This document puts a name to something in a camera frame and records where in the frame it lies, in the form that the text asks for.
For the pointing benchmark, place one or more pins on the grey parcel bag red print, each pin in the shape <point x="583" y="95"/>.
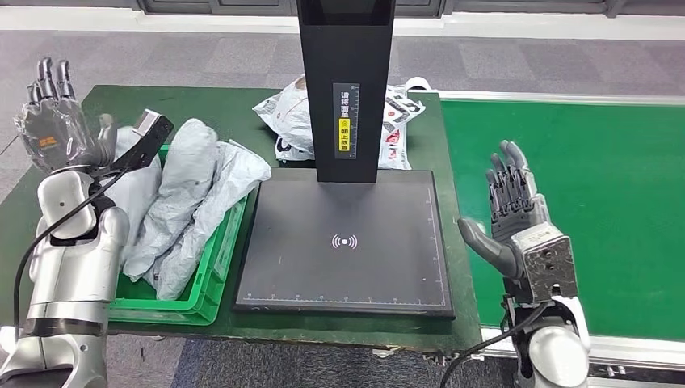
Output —
<point x="182" y="187"/>
<point x="136" y="193"/>
<point x="225" y="203"/>

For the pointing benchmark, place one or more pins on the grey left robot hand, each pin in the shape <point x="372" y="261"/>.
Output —
<point x="56" y="134"/>

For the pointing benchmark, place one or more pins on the dark green table mat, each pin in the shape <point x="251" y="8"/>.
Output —
<point x="225" y="107"/>

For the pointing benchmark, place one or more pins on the black yellow ruler label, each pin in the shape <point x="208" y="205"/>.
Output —
<point x="346" y="120"/>

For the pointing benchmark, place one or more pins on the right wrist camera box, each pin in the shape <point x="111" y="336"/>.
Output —
<point x="546" y="262"/>

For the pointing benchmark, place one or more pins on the white black-red printed mailer bag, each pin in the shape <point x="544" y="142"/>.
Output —
<point x="398" y="123"/>

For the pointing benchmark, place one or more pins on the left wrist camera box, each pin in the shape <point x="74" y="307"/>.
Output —
<point x="144" y="139"/>

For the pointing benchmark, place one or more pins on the white plastic mailer bag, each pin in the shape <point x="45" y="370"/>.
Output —
<point x="289" y="115"/>

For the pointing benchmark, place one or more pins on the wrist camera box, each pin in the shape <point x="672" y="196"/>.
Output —
<point x="144" y="139"/>
<point x="546" y="262"/>

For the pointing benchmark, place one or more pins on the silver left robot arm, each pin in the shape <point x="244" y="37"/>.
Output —
<point x="69" y="268"/>

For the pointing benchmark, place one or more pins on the white tape roll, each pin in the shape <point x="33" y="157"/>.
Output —
<point x="418" y="84"/>

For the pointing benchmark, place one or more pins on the green plastic crate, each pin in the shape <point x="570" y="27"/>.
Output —
<point x="208" y="278"/>

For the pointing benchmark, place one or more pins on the green conveyor belt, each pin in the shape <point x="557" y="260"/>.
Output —
<point x="588" y="160"/>

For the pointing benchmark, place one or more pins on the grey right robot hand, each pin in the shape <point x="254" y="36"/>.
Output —
<point x="513" y="209"/>

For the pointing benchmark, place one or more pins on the black inbound scanner machine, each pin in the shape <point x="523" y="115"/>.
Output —
<point x="321" y="241"/>

